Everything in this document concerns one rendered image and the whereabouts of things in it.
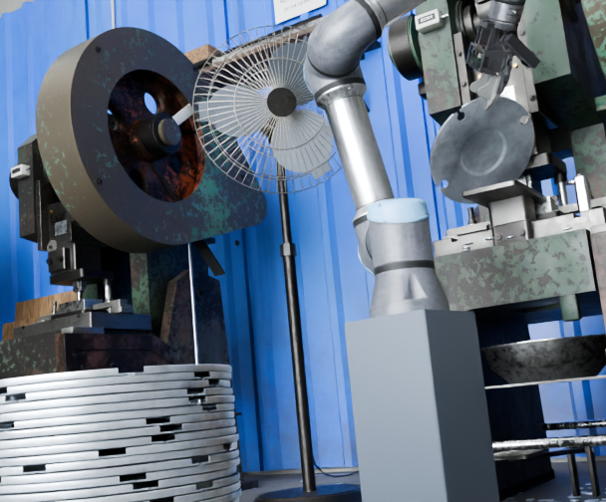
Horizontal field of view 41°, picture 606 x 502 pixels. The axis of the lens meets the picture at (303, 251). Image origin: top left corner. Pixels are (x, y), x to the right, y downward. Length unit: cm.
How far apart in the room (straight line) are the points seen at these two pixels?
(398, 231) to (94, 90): 162
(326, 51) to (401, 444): 78
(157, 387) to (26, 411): 13
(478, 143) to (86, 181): 133
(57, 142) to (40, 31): 286
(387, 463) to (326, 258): 240
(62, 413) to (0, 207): 480
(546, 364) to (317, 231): 202
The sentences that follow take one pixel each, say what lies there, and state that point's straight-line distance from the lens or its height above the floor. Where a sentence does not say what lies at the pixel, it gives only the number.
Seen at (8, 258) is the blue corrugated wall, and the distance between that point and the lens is 543.
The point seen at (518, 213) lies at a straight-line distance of 210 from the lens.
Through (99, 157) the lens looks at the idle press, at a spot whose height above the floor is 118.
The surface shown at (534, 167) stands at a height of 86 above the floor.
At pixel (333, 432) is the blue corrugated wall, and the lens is 382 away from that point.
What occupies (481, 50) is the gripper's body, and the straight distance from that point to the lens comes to 198.
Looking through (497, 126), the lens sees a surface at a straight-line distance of 210.
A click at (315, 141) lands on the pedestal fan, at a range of 277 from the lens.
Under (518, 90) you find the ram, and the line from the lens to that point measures 227.
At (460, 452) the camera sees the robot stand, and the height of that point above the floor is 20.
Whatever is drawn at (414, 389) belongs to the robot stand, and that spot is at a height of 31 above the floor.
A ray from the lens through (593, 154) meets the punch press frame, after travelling 244.
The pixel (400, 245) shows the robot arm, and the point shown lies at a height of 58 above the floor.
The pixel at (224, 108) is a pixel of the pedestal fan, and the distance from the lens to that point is 279.
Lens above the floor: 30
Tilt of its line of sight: 11 degrees up
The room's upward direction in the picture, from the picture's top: 5 degrees counter-clockwise
